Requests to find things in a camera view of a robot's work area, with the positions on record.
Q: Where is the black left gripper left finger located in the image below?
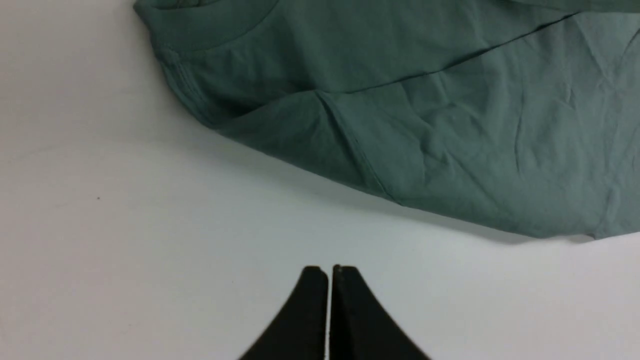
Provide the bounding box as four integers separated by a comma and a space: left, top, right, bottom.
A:
241, 266, 329, 360

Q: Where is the green long sleeve shirt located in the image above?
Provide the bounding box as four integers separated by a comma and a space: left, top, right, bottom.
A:
133, 0, 640, 239

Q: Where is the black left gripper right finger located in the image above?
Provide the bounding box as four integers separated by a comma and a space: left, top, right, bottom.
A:
330, 264, 429, 360

